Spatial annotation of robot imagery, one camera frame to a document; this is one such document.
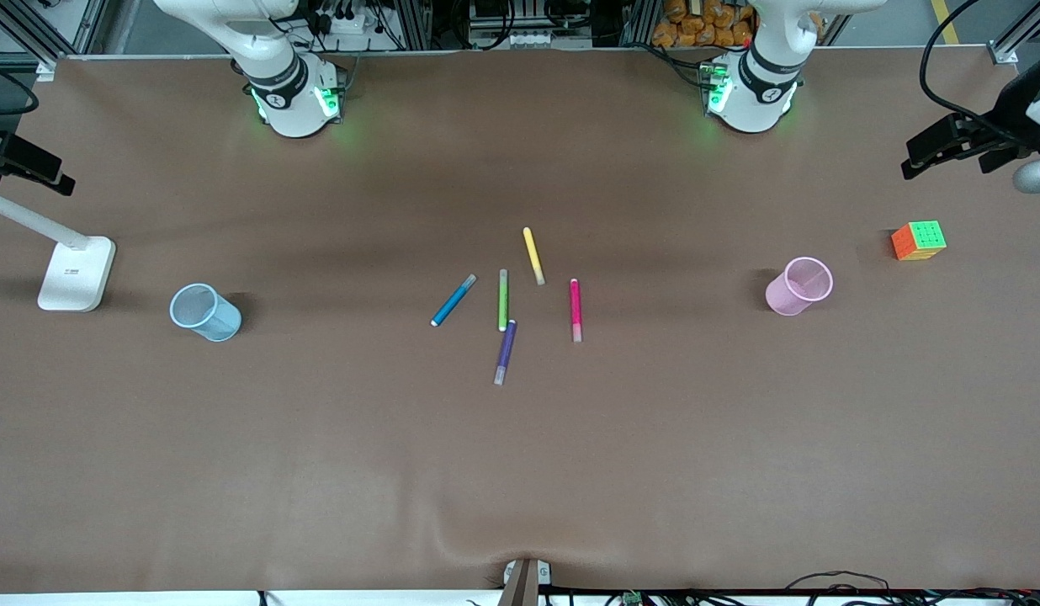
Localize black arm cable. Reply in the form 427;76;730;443
0;59;40;115
918;0;1019;129

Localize white power strip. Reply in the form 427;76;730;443
310;7;386;39

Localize aluminium frame post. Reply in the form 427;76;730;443
987;0;1040;66
0;0;96;81

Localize yellow marker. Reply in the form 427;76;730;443
523;226;547;286

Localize white lamp stand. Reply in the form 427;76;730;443
0;187;117;313

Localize pink mesh cup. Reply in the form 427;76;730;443
765;257;835;317

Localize purple marker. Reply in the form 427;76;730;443
493;319;518;386

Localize black floor cables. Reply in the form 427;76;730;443
781;571;1040;606

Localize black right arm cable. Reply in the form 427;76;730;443
0;59;40;115

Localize colourful puzzle cube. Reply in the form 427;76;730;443
891;221;947;262

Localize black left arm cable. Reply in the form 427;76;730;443
918;0;1019;129

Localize orange snack bags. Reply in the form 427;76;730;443
652;0;756;48

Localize blue marker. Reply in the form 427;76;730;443
430;274;478;328

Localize blue mesh cup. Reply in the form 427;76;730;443
169;283;243;343

